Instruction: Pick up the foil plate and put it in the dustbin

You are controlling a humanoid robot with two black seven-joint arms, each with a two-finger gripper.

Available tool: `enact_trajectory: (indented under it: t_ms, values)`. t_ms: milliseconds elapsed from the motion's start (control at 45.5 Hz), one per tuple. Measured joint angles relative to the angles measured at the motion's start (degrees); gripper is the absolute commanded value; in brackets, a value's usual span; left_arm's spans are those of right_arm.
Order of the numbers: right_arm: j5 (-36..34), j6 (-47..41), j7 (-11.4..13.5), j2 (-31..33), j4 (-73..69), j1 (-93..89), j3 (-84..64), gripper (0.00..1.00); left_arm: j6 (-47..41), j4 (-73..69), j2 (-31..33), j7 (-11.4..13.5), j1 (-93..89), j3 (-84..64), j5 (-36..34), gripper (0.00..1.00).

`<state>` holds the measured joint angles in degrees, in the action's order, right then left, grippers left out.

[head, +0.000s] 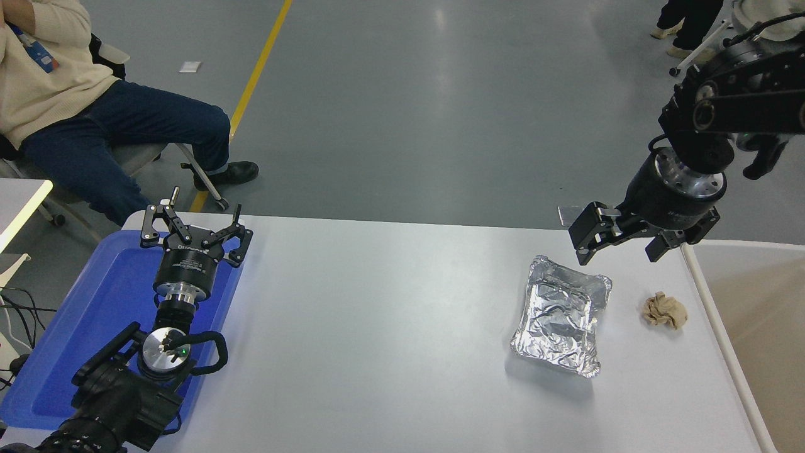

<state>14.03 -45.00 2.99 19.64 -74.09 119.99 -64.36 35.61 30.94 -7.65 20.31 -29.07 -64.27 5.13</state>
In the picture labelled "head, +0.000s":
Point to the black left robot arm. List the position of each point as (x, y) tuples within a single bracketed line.
[(119, 402)]

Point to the small white table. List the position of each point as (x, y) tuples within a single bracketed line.
[(19, 198)]

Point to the silver foil tray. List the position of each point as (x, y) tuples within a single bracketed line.
[(556, 314)]

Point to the white-legged chair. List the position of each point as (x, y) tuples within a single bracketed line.
[(692, 60)]

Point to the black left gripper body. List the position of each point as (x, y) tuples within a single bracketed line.
[(187, 267)]

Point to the grey office chair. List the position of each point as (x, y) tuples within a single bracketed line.
[(135, 158)]

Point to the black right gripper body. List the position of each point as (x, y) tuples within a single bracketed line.
[(654, 201)]

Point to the silver floor plate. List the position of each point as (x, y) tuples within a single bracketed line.
[(566, 215)]

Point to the white paper scrap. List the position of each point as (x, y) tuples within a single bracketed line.
[(190, 67)]

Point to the blue plastic tray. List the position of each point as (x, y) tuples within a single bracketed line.
[(94, 314)]

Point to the person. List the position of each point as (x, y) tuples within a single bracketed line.
[(773, 12), (50, 75), (692, 19)]

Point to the large pale bin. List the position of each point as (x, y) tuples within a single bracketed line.
[(767, 327)]

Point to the crumpled tan paper ball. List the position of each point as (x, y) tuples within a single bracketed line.
[(665, 311)]

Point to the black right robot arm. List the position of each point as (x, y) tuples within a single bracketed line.
[(748, 100)]

